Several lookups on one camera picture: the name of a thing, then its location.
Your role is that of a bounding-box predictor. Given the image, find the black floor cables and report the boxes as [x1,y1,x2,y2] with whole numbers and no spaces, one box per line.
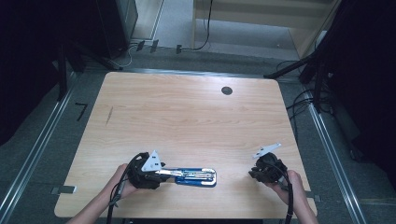
[276,59,332,146]

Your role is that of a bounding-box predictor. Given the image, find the metal table bracket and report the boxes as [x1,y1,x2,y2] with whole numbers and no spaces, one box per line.
[50,185,78,196]
[305,190,322,203]

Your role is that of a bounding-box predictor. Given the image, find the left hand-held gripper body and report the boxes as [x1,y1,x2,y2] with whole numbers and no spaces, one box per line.
[126,149,166,190]

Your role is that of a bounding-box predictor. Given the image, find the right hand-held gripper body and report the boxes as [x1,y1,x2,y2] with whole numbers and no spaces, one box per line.
[247,142,289,185]

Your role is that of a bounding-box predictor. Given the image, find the metal floor rail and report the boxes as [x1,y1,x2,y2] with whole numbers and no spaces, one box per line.
[303,90,370,224]
[0,69,78,217]

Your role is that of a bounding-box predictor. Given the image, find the dark curtain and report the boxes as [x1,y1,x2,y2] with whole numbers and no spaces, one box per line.
[0,0,106,147]
[323,0,396,190]

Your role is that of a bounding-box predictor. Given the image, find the blue stapler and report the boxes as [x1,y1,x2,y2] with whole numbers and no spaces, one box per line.
[155,167,218,189]

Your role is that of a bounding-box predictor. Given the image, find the black cabinet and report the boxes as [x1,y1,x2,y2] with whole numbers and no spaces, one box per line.
[95,0,139,60]

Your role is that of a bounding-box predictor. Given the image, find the black hanging cable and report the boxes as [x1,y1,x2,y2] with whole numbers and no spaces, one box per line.
[180,0,215,52]

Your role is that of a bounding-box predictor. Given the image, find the person's right hand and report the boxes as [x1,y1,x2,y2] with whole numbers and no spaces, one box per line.
[265,169,305,207]

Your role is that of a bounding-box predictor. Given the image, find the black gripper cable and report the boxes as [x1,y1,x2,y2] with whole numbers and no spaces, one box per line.
[270,161,295,224]
[106,151,150,224]

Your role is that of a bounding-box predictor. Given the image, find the black metal stand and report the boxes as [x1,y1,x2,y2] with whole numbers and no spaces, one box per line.
[263,49,331,114]
[55,38,124,102]

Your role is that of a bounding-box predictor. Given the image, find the light wooden shelf unit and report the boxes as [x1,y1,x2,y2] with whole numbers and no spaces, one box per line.
[191,0,344,61]

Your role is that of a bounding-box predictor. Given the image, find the white cable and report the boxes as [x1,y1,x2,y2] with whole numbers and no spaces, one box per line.
[109,42,140,71]

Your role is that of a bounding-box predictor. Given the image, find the person's left hand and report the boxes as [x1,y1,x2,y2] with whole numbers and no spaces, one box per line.
[106,163,138,200]

